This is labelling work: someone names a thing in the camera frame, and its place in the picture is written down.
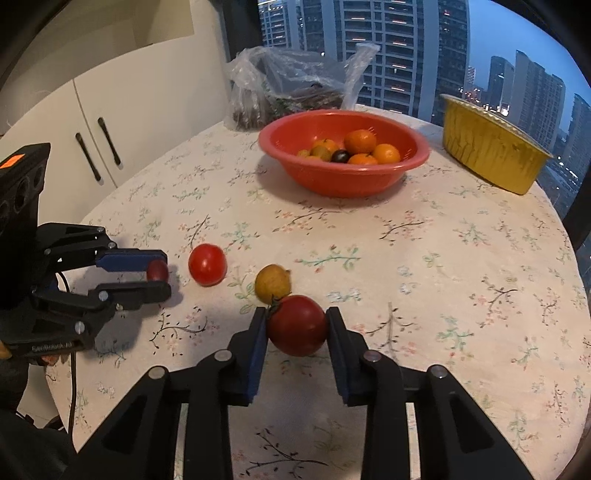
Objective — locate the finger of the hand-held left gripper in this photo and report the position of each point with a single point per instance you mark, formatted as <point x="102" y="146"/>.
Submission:
<point x="129" y="261"/>
<point x="134" y="295"/>

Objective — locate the clear plastic bag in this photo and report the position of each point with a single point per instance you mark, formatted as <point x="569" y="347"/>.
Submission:
<point x="286" y="69"/>

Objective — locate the yellow round fruit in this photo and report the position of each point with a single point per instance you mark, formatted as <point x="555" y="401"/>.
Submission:
<point x="273" y="284"/>

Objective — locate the dark window frame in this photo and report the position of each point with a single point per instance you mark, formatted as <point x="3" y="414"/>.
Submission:
<point x="240" y="23"/>

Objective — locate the red plastic bowl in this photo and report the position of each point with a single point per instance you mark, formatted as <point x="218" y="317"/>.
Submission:
<point x="341" y="177"/>

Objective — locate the large dark red tomato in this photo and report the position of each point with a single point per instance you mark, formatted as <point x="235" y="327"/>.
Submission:
<point x="298" y="325"/>

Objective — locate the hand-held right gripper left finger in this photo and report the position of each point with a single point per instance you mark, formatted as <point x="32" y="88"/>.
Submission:
<point x="258" y="364"/>

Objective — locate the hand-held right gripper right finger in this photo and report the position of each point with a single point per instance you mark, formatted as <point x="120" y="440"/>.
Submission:
<point x="337" y="364"/>

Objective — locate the golden foil bowl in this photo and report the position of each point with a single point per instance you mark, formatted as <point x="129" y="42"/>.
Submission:
<point x="489" y="147"/>

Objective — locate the round orange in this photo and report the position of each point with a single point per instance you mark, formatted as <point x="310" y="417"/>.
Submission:
<point x="360" y="141"/>
<point x="386" y="153"/>
<point x="362" y="159"/>

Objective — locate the dark purple round fruit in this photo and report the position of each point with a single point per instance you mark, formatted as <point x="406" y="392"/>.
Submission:
<point x="340" y="156"/>

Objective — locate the medium red tomato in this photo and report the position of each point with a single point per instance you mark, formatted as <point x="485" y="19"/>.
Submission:
<point x="207" y="265"/>

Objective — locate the small red cherry tomato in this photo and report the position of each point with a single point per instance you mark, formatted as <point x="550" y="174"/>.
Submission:
<point x="158" y="271"/>

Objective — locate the white cabinet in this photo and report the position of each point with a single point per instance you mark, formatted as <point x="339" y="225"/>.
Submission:
<point x="152" y="101"/>

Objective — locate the orange with green stem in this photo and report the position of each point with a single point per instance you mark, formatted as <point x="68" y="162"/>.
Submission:
<point x="324" y="148"/>

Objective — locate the floral tablecloth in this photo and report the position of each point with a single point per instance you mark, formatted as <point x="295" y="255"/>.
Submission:
<point x="415" y="277"/>

